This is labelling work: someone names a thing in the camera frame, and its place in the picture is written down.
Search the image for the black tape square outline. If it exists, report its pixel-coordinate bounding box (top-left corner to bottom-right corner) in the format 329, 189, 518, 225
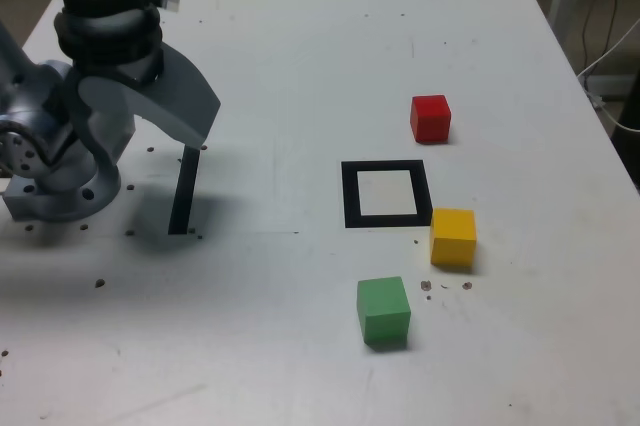
340, 159, 434, 230

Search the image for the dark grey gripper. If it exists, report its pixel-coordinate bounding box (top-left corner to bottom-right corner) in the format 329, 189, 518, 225
73, 42, 222, 171

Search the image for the white cable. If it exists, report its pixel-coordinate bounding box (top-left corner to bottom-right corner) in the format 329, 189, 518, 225
577, 18, 640, 132

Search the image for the yellow cube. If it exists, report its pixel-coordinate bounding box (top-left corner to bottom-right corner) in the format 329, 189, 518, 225
429, 207, 478, 267

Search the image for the black tape strip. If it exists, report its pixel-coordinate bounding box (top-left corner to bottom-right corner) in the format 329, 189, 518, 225
167, 144, 201, 236

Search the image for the red cube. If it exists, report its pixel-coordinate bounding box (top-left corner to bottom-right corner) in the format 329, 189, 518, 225
409, 94, 453, 146

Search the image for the green cube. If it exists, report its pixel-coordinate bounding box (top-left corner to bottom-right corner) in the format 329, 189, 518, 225
355, 275, 413, 348

